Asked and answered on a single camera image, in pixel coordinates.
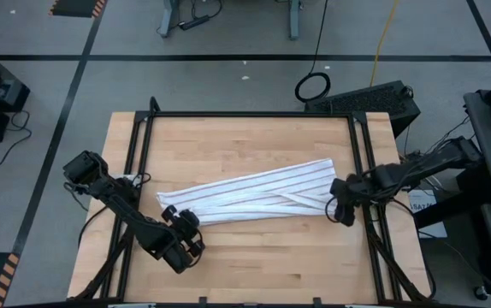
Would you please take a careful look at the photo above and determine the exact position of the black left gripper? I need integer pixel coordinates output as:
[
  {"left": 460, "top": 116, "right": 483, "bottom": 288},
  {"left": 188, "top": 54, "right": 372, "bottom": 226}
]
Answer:
[{"left": 161, "top": 204, "right": 206, "bottom": 258}]

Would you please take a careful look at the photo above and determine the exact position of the white striped towel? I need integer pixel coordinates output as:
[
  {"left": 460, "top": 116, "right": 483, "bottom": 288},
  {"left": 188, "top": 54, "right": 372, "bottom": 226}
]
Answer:
[{"left": 156, "top": 157, "right": 339, "bottom": 227}]

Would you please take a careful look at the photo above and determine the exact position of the white paper label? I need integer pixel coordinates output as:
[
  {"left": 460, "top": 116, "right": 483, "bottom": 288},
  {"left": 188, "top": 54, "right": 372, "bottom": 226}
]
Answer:
[{"left": 407, "top": 190, "right": 448, "bottom": 240}]

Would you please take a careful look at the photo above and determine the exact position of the black computer tower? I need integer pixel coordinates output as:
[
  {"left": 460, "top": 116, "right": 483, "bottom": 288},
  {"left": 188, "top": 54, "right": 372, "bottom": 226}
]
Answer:
[{"left": 304, "top": 80, "right": 422, "bottom": 139}]

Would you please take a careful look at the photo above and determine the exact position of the black cart base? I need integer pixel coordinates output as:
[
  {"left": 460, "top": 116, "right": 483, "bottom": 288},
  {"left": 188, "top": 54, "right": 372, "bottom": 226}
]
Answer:
[{"left": 413, "top": 164, "right": 491, "bottom": 230}]

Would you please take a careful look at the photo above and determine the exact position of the grey desk leg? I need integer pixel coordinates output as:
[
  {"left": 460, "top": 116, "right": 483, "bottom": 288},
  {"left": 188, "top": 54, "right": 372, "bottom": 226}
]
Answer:
[
  {"left": 287, "top": 0, "right": 303, "bottom": 41},
  {"left": 157, "top": 0, "right": 182, "bottom": 39}
]

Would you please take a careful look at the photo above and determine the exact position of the black power strip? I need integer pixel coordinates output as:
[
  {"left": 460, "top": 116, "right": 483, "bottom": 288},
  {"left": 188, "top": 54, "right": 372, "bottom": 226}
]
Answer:
[{"left": 178, "top": 15, "right": 211, "bottom": 32}]

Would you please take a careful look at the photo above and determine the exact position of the black aluminium table frame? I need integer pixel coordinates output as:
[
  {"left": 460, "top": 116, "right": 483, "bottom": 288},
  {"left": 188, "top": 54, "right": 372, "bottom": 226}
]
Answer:
[{"left": 68, "top": 96, "right": 437, "bottom": 305}]

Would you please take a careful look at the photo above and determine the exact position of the yellow hanging cable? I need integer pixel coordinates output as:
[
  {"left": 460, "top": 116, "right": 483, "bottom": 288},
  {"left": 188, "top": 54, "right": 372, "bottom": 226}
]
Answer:
[{"left": 369, "top": 0, "right": 401, "bottom": 88}]

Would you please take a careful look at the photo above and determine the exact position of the black hanging coiled cable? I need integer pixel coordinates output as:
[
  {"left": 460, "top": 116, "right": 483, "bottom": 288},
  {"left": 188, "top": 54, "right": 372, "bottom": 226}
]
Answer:
[{"left": 294, "top": 0, "right": 332, "bottom": 104}]

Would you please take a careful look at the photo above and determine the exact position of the black floor cable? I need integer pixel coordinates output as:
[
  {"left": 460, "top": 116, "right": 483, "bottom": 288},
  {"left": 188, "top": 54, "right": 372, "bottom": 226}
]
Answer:
[{"left": 0, "top": 110, "right": 33, "bottom": 169}]

